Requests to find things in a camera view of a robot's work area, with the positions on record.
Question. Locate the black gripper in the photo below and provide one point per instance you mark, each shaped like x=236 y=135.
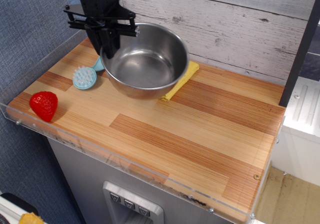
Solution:
x=108 y=15

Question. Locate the metal pot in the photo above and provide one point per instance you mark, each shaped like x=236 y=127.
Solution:
x=149 y=65

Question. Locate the yellow folded towel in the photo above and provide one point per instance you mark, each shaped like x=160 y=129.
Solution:
x=193 y=67

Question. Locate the light blue toy brush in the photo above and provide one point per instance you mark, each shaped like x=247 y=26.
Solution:
x=85 y=77

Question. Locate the red toy strawberry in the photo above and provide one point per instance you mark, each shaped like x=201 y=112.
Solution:
x=44 y=104

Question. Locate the grey toy fridge cabinet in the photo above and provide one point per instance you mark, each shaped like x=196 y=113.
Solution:
x=86 y=176

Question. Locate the silver dispenser panel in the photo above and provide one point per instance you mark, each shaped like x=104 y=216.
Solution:
x=128 y=207

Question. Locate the yellow object at corner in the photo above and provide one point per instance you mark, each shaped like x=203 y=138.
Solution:
x=30 y=218

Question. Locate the white toy sink unit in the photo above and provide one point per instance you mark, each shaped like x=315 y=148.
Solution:
x=296 y=151

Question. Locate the dark right shelf post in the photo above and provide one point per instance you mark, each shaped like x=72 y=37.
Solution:
x=301 y=54

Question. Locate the clear acrylic guard rail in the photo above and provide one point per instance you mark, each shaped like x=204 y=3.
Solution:
x=209 y=144

